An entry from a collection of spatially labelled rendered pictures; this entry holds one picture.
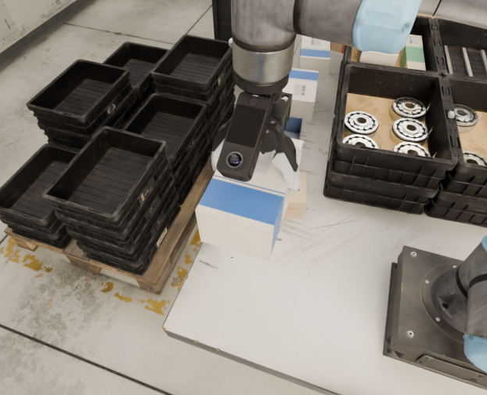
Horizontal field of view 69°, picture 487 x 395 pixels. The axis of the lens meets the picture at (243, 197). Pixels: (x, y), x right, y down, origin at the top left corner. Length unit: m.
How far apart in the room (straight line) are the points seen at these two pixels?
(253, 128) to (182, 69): 1.62
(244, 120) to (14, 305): 1.66
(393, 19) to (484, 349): 0.50
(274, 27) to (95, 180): 1.23
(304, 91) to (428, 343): 0.90
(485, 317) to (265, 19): 0.55
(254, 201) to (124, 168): 1.07
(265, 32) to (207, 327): 0.69
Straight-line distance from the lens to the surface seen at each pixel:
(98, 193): 1.50
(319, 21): 0.39
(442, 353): 0.89
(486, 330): 0.70
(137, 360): 1.68
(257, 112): 0.47
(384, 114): 1.28
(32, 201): 1.91
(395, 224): 1.14
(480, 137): 1.32
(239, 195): 0.55
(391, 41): 0.39
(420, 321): 0.90
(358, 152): 0.98
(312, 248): 1.03
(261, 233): 0.53
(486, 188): 1.12
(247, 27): 0.42
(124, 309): 1.77
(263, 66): 0.44
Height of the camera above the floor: 1.57
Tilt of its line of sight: 52 degrees down
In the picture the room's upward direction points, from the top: straight up
